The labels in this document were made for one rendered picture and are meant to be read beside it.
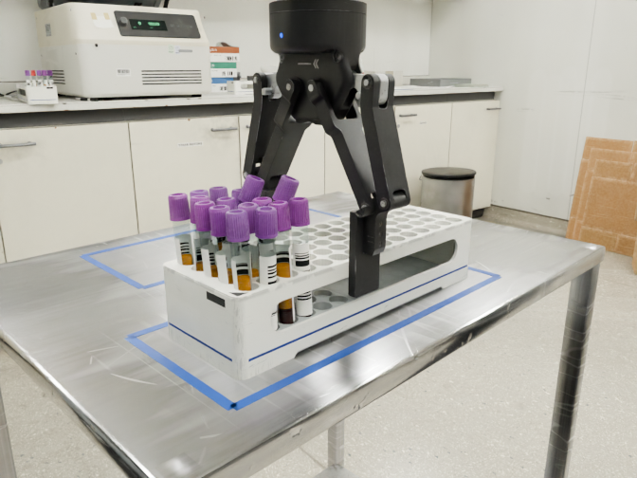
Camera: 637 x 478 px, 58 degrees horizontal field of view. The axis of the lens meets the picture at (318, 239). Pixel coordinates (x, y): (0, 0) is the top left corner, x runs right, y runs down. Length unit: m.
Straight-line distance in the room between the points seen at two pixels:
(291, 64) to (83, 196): 2.00
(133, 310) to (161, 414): 0.17
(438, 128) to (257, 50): 1.18
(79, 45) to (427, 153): 2.08
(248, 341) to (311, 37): 0.22
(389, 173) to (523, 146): 3.62
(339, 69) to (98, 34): 2.04
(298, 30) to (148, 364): 0.27
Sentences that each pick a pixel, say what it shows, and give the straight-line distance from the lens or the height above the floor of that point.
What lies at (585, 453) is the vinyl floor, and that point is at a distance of 1.84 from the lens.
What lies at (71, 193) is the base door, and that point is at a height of 0.56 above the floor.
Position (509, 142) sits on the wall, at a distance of 4.08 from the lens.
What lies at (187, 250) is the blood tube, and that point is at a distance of 0.45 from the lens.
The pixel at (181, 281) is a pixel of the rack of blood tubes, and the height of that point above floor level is 0.88.
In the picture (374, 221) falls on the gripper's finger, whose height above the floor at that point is 0.92.
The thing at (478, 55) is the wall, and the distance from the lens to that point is 4.23.
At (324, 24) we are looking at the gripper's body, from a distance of 0.43.
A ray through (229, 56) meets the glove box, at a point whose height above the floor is 1.08.
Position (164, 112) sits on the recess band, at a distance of 2.56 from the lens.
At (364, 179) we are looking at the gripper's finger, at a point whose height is 0.95.
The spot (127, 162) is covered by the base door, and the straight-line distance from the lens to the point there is 2.46.
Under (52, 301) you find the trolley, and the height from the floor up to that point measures 0.82.
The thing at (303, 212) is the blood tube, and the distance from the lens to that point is 0.41.
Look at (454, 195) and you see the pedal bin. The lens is 3.25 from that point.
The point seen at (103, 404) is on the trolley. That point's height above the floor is 0.82.
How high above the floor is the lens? 1.03
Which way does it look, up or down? 17 degrees down
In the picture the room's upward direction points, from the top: straight up
